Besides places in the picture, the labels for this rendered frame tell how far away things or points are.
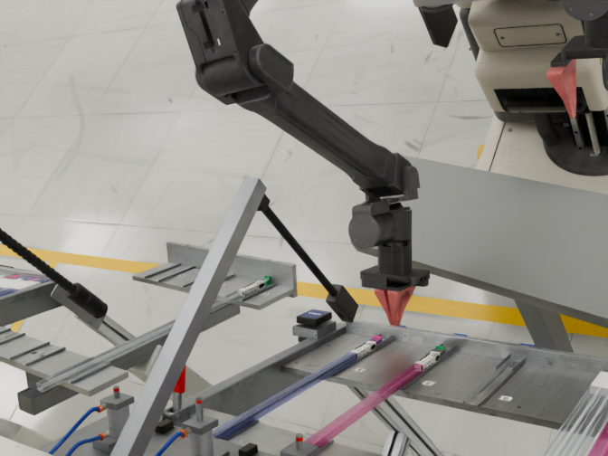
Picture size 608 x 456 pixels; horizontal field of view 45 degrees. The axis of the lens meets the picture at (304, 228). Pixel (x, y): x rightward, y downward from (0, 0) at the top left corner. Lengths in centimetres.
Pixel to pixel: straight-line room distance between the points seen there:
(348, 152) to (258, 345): 130
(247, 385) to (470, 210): 63
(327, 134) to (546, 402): 46
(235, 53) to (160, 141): 232
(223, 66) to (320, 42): 221
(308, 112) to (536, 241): 57
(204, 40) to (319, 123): 21
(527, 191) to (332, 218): 107
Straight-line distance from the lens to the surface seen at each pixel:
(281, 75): 92
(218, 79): 93
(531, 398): 102
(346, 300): 76
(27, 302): 174
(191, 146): 306
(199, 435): 69
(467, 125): 248
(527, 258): 138
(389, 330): 123
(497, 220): 145
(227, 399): 103
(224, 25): 90
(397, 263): 120
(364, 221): 113
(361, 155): 110
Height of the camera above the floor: 175
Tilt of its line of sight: 45 degrees down
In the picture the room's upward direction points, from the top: 38 degrees counter-clockwise
